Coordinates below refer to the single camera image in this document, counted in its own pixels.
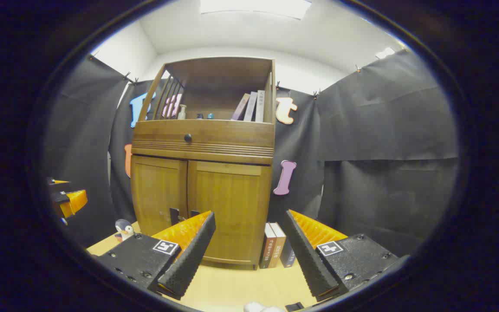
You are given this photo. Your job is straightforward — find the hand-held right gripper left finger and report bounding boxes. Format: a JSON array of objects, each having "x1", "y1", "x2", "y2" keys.
[{"x1": 96, "y1": 211, "x2": 216, "y2": 300}]

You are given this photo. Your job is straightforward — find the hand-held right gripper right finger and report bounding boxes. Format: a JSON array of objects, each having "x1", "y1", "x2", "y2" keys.
[{"x1": 281, "y1": 210, "x2": 406, "y2": 302}]

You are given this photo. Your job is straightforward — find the wooden shoe cabinet door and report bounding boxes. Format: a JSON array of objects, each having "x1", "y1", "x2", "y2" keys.
[
  {"x1": 188, "y1": 160, "x2": 272, "y2": 265},
  {"x1": 131, "y1": 155, "x2": 188, "y2": 237}
]

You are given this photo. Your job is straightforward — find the wooden double-door shoe cabinet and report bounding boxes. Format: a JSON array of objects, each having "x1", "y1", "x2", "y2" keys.
[{"x1": 130, "y1": 56, "x2": 276, "y2": 270}]

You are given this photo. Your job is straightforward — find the wooden cabinet drawer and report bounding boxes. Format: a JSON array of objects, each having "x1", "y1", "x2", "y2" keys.
[{"x1": 132, "y1": 119, "x2": 275, "y2": 157}]

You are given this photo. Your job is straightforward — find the dark blue book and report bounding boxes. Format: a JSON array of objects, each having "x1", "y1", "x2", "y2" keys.
[{"x1": 280, "y1": 238, "x2": 296, "y2": 268}]

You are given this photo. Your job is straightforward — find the light brown book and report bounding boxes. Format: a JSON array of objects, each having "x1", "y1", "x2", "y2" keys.
[{"x1": 268, "y1": 222, "x2": 287, "y2": 268}]

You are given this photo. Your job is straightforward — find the dark brown book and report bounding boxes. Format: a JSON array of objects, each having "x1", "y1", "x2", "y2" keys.
[{"x1": 259, "y1": 223, "x2": 277, "y2": 269}]

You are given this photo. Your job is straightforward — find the penguin plush toy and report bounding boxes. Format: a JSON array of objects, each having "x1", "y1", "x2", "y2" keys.
[{"x1": 114, "y1": 219, "x2": 135, "y2": 242}]

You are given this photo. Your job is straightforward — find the black backdrop cloth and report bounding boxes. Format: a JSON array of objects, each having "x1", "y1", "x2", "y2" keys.
[{"x1": 42, "y1": 50, "x2": 459, "y2": 258}]

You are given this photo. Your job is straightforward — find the white book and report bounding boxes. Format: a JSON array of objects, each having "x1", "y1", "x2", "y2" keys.
[{"x1": 255, "y1": 90, "x2": 266, "y2": 123}]

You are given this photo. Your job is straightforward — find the pink book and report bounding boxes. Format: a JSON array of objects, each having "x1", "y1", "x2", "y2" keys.
[{"x1": 231, "y1": 93, "x2": 251, "y2": 121}]

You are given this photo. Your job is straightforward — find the grey book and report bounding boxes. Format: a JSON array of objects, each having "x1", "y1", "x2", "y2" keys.
[{"x1": 243, "y1": 91, "x2": 259, "y2": 122}]

